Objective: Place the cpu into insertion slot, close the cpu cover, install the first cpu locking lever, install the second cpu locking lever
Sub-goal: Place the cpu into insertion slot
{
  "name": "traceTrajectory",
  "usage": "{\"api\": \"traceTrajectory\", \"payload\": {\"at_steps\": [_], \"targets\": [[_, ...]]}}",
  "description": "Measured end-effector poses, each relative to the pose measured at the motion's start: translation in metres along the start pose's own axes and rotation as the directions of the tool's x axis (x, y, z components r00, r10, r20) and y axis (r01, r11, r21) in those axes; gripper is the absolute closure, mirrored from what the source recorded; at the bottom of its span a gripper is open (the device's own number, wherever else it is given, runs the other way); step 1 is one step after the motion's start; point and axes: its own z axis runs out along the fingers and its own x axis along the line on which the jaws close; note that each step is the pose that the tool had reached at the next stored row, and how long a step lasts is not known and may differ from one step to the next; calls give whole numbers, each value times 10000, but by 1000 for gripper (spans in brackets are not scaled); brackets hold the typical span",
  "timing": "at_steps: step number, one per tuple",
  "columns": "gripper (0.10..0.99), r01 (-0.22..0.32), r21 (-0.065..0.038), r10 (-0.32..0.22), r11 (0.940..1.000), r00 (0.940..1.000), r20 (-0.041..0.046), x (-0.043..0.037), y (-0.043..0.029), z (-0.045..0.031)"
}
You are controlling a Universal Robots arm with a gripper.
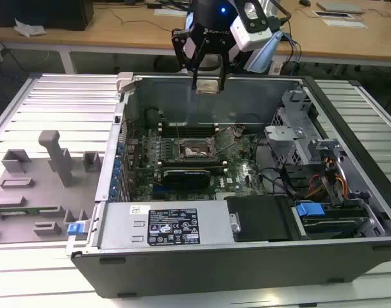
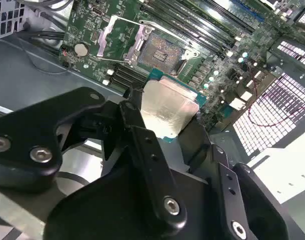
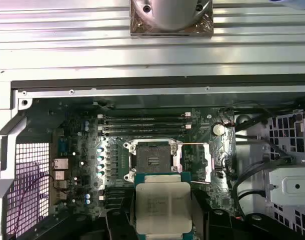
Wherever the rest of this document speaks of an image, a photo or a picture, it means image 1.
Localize black plastic shroud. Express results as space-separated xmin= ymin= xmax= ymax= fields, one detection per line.
xmin=226 ymin=195 xmax=301 ymax=243

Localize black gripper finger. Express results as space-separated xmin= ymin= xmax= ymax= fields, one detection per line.
xmin=219 ymin=42 xmax=232 ymax=94
xmin=171 ymin=28 xmax=213 ymax=91

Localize orange yellow power wires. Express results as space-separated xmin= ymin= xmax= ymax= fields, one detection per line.
xmin=310 ymin=156 xmax=348 ymax=198

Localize white paper sheet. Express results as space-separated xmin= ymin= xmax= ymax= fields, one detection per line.
xmin=321 ymin=18 xmax=367 ymax=30

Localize grey flat laptop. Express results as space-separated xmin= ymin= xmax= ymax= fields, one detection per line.
xmin=316 ymin=1 xmax=366 ymax=15

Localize hard disk in blue carrier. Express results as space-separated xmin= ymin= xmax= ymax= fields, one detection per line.
xmin=295 ymin=201 xmax=370 ymax=240

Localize silver power supply unit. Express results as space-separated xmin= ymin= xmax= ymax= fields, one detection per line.
xmin=97 ymin=201 xmax=235 ymax=250

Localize grey parts rack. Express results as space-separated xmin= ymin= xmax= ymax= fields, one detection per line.
xmin=0 ymin=130 xmax=103 ymax=245

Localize black RAM slot bank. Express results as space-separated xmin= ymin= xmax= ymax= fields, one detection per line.
xmin=159 ymin=158 xmax=229 ymax=175
xmin=158 ymin=122 xmax=219 ymax=139

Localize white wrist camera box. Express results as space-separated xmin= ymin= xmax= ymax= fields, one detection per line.
xmin=229 ymin=0 xmax=274 ymax=52

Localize white crumpled paper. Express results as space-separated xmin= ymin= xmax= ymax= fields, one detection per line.
xmin=13 ymin=17 xmax=48 ymax=37

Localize thick black cable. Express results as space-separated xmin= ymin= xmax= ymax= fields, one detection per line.
xmin=255 ymin=136 xmax=296 ymax=197

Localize black open PC case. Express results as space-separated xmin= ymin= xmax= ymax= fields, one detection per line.
xmin=65 ymin=72 xmax=391 ymax=300

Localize green motherboard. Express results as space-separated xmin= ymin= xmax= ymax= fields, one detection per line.
xmin=124 ymin=125 xmax=270 ymax=202

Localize green RAM stick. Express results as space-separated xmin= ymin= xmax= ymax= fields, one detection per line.
xmin=0 ymin=207 xmax=60 ymax=216

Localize silver drive cage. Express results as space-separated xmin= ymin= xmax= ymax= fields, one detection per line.
xmin=264 ymin=89 xmax=322 ymax=167

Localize light wooden desk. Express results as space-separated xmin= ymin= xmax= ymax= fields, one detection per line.
xmin=0 ymin=0 xmax=391 ymax=69

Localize black graphics card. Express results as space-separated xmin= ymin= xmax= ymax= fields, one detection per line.
xmin=162 ymin=168 xmax=213 ymax=191

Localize black hanging cable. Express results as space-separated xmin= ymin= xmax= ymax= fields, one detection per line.
xmin=271 ymin=0 xmax=295 ymax=67

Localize blue hanging cable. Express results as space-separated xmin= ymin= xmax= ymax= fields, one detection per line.
xmin=287 ymin=31 xmax=303 ymax=76

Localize grey case release handle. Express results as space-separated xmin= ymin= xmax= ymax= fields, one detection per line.
xmin=116 ymin=71 xmax=137 ymax=95

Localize thin black wire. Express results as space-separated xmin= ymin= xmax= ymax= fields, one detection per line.
xmin=236 ymin=112 xmax=270 ymax=126

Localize metal socket cover frame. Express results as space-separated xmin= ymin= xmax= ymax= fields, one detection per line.
xmin=208 ymin=126 xmax=245 ymax=152

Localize silver metal cage bracket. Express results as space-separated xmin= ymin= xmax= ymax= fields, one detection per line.
xmin=264 ymin=124 xmax=308 ymax=142

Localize silver CPU plate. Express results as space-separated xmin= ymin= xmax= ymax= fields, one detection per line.
xmin=195 ymin=79 xmax=222 ymax=96

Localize CPU socket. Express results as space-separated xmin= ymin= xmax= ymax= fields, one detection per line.
xmin=178 ymin=137 xmax=220 ymax=162

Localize blue case latch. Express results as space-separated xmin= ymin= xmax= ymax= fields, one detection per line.
xmin=68 ymin=222 xmax=88 ymax=238

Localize black computer tower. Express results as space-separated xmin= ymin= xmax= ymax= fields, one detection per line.
xmin=0 ymin=0 xmax=95 ymax=31

